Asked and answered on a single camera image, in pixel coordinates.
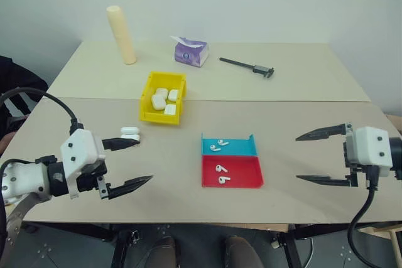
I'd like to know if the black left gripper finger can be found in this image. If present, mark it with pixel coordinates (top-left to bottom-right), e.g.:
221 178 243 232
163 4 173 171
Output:
101 137 141 151
107 174 154 200

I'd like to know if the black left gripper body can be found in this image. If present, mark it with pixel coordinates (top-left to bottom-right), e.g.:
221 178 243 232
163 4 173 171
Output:
76 160 113 200

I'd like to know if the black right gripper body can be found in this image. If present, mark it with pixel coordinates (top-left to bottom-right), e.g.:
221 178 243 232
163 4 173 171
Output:
342 122 364 188

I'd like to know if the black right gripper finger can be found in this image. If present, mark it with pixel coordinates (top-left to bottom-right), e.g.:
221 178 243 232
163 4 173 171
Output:
295 173 352 187
295 122 350 142

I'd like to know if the yellow plastic bin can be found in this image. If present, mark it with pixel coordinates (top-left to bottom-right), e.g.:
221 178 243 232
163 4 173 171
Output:
138 71 188 128

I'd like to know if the dark rounded shape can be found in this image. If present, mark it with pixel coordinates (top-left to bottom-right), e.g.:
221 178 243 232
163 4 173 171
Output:
143 235 182 268
224 235 264 268

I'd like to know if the red plastic tray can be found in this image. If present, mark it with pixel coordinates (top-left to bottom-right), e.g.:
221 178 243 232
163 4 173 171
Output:
200 154 265 190

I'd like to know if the blue plastic tray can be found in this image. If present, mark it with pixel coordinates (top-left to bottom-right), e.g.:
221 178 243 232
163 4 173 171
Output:
200 133 259 158

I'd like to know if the black vernier caliper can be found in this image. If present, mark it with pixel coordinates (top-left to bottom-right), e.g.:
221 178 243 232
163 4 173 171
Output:
219 56 276 79

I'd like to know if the cream foam cylinder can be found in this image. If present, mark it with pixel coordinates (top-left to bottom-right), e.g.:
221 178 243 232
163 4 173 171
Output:
106 4 137 65

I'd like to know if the purple tissue pack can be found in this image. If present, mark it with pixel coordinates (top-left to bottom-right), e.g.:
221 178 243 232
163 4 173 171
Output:
170 35 210 69

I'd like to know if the person in dark clothing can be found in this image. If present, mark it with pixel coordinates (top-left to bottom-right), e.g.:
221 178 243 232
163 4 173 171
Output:
0 55 50 158

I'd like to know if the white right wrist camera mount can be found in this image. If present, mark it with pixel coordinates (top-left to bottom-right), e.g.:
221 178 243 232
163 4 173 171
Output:
349 126 395 177

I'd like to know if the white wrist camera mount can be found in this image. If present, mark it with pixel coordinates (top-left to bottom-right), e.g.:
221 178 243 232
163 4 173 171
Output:
349 126 395 177
60 128 108 200

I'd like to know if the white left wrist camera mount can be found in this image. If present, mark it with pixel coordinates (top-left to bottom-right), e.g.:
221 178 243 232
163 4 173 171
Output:
60 128 108 200

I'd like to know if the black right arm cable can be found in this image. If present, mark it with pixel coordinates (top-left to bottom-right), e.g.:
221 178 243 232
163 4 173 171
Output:
346 166 381 268

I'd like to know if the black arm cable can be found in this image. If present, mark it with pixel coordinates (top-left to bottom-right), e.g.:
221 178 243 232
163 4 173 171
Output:
346 166 381 268
0 88 85 131

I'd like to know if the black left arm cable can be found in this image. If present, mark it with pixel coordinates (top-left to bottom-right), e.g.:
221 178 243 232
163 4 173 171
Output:
0 88 85 131

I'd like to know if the light wooden frame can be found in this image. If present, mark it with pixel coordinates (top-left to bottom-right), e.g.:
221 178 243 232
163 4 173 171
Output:
357 221 402 268

